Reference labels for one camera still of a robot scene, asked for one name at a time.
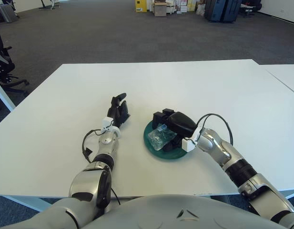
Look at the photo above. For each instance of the black swivel chair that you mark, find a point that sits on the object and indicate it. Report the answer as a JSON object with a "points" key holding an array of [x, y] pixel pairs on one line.
{"points": [[251, 8]]}

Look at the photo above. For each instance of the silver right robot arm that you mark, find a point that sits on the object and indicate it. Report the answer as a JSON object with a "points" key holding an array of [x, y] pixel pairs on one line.
{"points": [[215, 145]]}

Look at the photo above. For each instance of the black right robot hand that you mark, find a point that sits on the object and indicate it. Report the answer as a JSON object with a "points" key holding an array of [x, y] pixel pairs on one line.
{"points": [[181, 124]]}

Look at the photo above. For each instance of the white bag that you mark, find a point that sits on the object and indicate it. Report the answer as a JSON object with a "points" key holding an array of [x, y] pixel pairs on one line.
{"points": [[201, 10]]}

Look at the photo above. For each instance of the white desk leg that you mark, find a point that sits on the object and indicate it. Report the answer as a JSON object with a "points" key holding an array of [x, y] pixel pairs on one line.
{"points": [[5, 95]]}

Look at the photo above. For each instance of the white cartons pile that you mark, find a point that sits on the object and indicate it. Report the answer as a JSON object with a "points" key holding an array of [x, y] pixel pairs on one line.
{"points": [[182, 6]]}

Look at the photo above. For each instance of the black floor stand base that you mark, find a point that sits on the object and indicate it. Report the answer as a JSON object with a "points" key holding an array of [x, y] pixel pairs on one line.
{"points": [[50, 4]]}

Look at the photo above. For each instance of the clear plastic bottle blue cap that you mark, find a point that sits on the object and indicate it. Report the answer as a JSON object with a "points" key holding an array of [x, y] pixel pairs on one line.
{"points": [[158, 139]]}

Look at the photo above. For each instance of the grey robot torso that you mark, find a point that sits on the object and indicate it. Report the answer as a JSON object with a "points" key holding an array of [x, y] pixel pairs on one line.
{"points": [[149, 212]]}

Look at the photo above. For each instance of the black mesh office chair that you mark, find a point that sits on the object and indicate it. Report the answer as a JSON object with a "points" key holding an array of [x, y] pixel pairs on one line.
{"points": [[2, 66]]}

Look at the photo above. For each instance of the green round plate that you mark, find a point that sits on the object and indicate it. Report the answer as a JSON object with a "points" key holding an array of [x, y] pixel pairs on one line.
{"points": [[173, 155]]}

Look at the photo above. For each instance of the grey waste bin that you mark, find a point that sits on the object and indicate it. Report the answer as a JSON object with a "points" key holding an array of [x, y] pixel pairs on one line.
{"points": [[7, 13]]}

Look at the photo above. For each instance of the white table leg frame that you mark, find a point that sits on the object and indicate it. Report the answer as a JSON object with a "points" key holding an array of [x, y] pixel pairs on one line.
{"points": [[30, 202]]}

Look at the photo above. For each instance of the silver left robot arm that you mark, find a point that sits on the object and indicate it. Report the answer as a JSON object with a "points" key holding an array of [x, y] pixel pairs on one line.
{"points": [[106, 145]]}

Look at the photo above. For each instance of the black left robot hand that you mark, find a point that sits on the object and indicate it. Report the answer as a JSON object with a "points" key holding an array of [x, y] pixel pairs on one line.
{"points": [[118, 113]]}

